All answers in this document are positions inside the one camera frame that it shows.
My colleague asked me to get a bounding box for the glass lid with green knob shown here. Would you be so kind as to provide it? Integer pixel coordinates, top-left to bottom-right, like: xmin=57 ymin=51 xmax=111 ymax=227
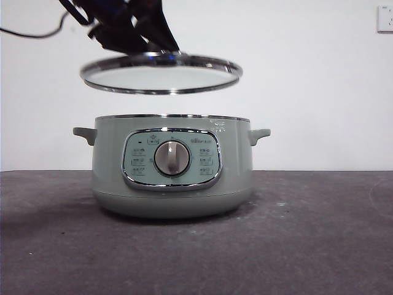
xmin=80 ymin=50 xmax=242 ymax=95

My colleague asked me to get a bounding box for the pale green electric pot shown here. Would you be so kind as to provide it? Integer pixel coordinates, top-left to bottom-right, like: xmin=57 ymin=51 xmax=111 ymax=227
xmin=72 ymin=114 xmax=271 ymax=220

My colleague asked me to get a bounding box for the thin black cable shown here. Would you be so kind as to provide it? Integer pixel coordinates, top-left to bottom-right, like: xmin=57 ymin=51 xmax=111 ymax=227
xmin=0 ymin=4 xmax=69 ymax=39

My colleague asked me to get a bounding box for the white wall socket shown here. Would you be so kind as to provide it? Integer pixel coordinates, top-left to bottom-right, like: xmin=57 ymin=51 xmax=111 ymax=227
xmin=376 ymin=5 xmax=393 ymax=34

